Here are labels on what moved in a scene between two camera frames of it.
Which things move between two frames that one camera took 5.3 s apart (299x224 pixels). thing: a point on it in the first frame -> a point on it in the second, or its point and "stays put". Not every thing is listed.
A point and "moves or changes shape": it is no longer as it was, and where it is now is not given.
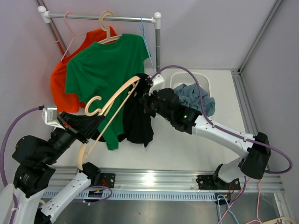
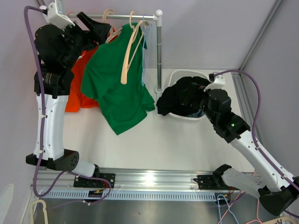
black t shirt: [139, 114] -> [184, 98]
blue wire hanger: [142, 28] -> [143, 48]
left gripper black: [81, 126] -> [98, 32]
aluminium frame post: [259, 36] stays put
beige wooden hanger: [109, 38] moves or changes shape
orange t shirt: [64, 101] moves or changes shape
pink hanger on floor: [258, 216] stays put
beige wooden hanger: [81, 159] -> [134, 39]
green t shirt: [98, 75] moves or changes shape
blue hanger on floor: [229, 208] stays put
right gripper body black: [152, 103] -> [197, 91]
